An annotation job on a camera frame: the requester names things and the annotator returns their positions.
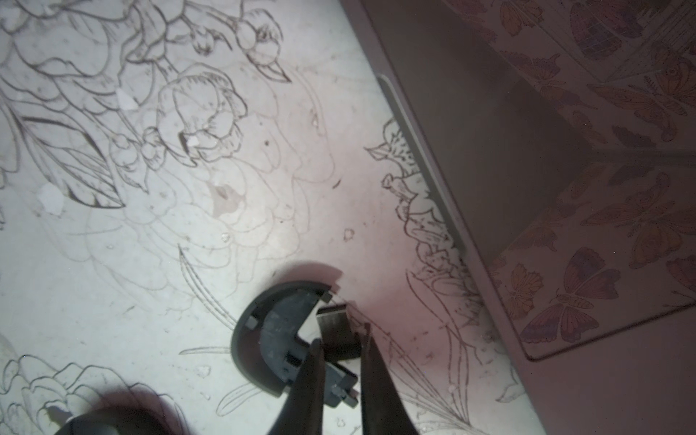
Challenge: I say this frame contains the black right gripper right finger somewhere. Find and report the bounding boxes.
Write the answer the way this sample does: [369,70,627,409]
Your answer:
[360,323,419,435]

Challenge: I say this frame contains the black wireless mouse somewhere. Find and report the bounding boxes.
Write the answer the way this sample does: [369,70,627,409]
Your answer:
[55,406,172,435]

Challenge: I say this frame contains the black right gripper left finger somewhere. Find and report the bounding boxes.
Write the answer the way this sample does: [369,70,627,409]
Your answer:
[268,339,326,435]

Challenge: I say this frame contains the grey laptop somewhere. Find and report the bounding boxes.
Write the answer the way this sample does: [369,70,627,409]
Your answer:
[343,1,695,434]

